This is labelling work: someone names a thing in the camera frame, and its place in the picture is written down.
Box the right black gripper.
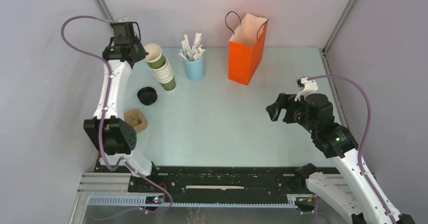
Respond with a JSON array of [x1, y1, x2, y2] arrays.
[[265, 92, 316, 134]]

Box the orange paper bag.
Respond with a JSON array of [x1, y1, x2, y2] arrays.
[[225, 11, 269, 85]]

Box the green paper coffee cup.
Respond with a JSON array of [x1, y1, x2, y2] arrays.
[[144, 43, 166, 70]]

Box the black plastic lid stack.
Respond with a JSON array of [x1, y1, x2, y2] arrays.
[[137, 87, 158, 106]]

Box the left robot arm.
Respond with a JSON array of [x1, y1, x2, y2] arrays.
[[83, 34, 159, 192]]

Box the light blue holder cup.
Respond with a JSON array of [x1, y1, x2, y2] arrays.
[[183, 55, 205, 81]]

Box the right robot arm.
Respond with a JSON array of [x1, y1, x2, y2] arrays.
[[265, 93, 415, 223]]

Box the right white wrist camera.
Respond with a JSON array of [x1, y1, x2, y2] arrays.
[[294, 77, 318, 101]]

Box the white stirrer packets bundle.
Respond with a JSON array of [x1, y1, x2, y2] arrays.
[[178, 33, 206, 61]]

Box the black metal base rail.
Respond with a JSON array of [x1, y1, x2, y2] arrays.
[[78, 165, 313, 209]]

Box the stack of paper cups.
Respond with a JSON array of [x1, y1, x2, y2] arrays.
[[151, 59, 177, 92]]

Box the brown cardboard cup carrier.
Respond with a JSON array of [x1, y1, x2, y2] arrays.
[[124, 108, 148, 133]]

